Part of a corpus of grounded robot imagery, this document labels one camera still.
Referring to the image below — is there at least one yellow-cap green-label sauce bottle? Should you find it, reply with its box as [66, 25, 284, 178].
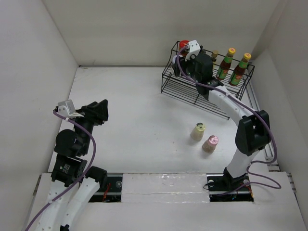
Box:
[216, 48, 236, 80]

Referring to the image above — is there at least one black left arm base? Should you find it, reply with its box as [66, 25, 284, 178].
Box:
[89, 174, 123, 203]

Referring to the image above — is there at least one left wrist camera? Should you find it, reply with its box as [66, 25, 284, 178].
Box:
[55, 100, 83, 118]

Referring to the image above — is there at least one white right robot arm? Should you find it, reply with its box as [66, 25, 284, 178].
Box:
[172, 53, 274, 190]

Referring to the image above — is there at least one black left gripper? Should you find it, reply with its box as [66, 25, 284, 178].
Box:
[71, 98, 108, 154]

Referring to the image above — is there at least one pink-lid spice jar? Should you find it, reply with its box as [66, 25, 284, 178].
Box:
[202, 135, 219, 153]

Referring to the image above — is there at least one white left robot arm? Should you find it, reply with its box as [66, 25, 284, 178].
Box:
[26, 99, 109, 231]

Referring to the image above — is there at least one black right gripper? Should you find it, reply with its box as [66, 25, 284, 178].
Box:
[172, 52, 201, 83]

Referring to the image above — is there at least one black-lid spice shaker jar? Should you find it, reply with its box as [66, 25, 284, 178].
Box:
[199, 45, 206, 55]

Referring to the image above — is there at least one black wire rack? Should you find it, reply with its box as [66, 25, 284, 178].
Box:
[161, 41, 255, 119]

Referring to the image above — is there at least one yellow-lid spice jar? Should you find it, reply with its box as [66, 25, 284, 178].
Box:
[191, 123, 205, 141]

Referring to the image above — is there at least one small yellow-label brown bottle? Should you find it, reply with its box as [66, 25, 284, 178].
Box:
[211, 50, 218, 69]

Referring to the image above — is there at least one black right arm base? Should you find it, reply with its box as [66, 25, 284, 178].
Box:
[203, 175, 254, 202]

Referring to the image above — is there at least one red-lid chili sauce jar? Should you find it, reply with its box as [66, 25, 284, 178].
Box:
[179, 40, 190, 57]

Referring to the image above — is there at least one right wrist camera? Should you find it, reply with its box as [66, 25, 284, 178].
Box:
[185, 40, 201, 61]

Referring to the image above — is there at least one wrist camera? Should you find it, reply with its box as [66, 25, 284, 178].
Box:
[185, 40, 201, 61]
[55, 100, 83, 118]

